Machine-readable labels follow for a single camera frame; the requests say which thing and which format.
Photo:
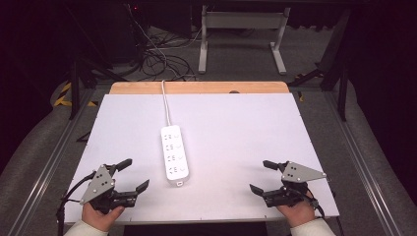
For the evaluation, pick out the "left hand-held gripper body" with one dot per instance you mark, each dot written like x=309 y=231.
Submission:
x=98 y=183

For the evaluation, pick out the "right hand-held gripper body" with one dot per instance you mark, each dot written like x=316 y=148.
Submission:
x=298 y=173

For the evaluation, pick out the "white power strip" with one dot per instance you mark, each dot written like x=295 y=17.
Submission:
x=174 y=154

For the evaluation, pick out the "person's left hand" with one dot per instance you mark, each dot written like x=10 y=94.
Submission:
x=98 y=218

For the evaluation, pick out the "person's right hand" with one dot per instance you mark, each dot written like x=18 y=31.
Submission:
x=298 y=213

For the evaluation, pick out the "white table board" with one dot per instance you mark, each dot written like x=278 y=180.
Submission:
x=229 y=137

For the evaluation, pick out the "yellow black hazard tape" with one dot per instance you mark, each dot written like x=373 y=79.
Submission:
x=65 y=95

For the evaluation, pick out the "black metal stand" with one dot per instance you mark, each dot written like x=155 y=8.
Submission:
x=76 y=82
x=341 y=72

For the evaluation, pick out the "wooden table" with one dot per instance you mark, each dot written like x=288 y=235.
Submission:
x=196 y=88

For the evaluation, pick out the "aluminium floor rail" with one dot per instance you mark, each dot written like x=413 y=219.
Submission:
x=364 y=170
x=46 y=173

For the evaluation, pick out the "white metal stand frame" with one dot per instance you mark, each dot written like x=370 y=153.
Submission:
x=242 y=20

